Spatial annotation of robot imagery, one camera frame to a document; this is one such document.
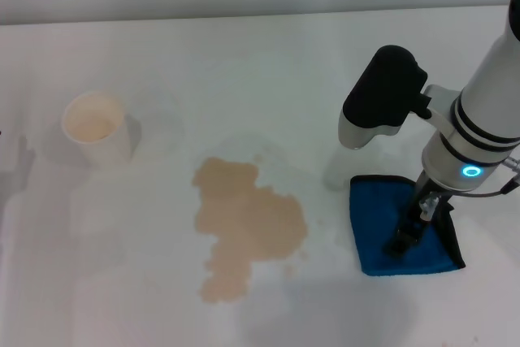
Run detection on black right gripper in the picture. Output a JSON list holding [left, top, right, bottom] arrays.
[[383, 178, 453, 258]]

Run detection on blue rag with black edging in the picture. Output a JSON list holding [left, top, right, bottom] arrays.
[[349, 174, 467, 279]]

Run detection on white paper cup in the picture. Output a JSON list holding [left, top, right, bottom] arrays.
[[61, 90, 141, 167]]

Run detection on brown liquid stain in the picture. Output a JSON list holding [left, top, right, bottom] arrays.
[[191, 154, 310, 306]]

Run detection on grey right wrist cable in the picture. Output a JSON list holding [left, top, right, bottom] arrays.
[[465, 154, 520, 198]]

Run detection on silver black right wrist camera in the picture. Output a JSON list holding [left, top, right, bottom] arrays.
[[338, 44, 434, 151]]

